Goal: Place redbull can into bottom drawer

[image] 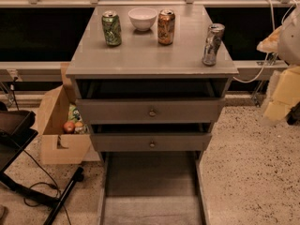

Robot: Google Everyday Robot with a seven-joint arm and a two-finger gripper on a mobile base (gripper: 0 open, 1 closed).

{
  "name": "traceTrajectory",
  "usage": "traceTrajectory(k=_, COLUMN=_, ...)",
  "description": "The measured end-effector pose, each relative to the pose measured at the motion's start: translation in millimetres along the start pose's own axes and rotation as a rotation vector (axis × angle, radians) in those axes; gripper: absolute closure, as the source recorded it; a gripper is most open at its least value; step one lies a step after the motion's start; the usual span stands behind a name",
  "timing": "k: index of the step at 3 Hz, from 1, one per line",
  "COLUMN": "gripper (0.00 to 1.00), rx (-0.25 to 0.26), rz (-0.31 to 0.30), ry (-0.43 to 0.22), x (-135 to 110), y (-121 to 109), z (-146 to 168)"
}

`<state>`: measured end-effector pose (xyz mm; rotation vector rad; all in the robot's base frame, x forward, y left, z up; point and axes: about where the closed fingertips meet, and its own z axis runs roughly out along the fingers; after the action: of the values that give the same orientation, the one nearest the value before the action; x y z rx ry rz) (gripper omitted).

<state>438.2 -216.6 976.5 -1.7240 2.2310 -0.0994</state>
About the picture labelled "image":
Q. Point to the grey middle drawer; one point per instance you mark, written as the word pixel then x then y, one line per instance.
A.
pixel 150 137

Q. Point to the silver redbull can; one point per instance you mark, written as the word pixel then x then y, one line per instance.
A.
pixel 213 41

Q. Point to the grey bottom drawer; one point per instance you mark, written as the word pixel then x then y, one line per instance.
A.
pixel 151 188

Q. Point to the white ceramic bowl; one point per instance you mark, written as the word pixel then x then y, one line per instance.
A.
pixel 142 18

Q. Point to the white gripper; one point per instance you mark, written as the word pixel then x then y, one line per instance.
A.
pixel 290 42

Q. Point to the red apple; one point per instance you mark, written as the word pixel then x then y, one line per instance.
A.
pixel 69 127

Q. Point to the orange fruit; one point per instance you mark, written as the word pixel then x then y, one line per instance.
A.
pixel 78 124

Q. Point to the orange soda can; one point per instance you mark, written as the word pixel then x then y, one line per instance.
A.
pixel 165 26

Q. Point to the grey drawer cabinet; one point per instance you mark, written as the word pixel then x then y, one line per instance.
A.
pixel 140 56

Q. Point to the grey top drawer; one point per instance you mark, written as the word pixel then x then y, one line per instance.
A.
pixel 143 101

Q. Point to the green snack bag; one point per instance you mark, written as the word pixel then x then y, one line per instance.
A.
pixel 73 114

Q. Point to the green soda can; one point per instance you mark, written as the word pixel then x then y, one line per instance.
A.
pixel 111 28

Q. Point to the grey drawer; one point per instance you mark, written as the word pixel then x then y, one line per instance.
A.
pixel 143 101
pixel 150 137
pixel 151 188

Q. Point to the cardboard box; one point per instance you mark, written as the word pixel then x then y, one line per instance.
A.
pixel 58 147

